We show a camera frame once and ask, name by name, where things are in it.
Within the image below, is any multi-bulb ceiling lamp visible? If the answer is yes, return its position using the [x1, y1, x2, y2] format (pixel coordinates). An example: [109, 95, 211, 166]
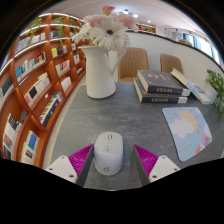
[122, 9, 139, 19]

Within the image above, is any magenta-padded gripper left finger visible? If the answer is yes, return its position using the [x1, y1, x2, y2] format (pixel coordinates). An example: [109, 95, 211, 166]
[44, 143, 95, 188]

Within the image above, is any white ceramic pitcher vase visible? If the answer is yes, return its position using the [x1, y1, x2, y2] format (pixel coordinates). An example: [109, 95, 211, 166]
[78, 44, 128, 100]

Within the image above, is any green plant in white pot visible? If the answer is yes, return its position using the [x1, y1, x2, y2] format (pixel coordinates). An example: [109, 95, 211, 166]
[203, 69, 224, 116]

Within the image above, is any blue and white book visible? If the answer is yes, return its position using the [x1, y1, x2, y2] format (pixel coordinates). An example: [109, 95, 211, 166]
[189, 81, 212, 105]

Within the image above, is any tan upholstered chair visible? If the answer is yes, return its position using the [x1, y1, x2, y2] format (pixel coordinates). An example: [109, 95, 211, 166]
[159, 53, 184, 75]
[117, 47, 149, 83]

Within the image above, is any red-brown wooden bookshelf unit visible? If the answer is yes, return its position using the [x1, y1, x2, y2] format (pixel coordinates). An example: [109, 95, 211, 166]
[0, 12, 158, 168]

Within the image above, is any white black-edged desk partition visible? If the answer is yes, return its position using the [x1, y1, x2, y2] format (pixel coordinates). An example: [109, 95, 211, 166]
[108, 29, 224, 101]

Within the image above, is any thick white book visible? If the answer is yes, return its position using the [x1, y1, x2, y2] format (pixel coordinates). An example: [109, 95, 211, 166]
[169, 67, 201, 98]

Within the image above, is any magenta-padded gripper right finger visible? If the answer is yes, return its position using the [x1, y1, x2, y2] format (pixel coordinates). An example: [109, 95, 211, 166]
[132, 143, 181, 187]

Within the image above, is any sun and cloud mouse pad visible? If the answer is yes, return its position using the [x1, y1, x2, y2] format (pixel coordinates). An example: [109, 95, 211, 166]
[161, 106, 213, 163]

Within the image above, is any window with curtains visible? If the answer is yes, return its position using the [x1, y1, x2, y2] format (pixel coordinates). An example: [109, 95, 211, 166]
[173, 28, 221, 64]

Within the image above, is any white computer mouse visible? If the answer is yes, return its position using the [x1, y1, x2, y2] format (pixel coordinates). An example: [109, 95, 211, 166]
[93, 131, 124, 177]

